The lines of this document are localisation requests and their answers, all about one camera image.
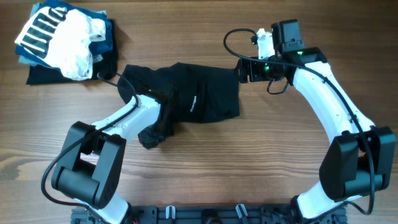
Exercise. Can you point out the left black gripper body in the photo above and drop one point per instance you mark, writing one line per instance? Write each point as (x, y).
(158, 131)

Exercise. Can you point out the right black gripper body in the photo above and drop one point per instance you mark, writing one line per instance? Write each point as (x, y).
(243, 71)

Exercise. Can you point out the black polo shirt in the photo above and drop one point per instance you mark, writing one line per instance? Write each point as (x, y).
(200, 94)

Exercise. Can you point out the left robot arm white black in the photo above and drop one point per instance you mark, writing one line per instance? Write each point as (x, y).
(89, 166)

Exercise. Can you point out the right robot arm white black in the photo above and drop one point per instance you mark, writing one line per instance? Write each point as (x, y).
(358, 161)

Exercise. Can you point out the black folded garment bottom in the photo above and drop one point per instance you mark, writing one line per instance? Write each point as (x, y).
(39, 75)

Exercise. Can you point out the light grey folded garment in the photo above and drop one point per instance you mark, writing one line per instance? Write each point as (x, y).
(97, 48)

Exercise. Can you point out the blue folded shirt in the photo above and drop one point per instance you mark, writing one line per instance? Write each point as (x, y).
(111, 41)

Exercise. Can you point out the white black printed folded shirt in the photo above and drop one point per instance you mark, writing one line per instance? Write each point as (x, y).
(61, 38)

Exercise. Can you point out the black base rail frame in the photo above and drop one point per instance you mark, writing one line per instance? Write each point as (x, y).
(264, 214)

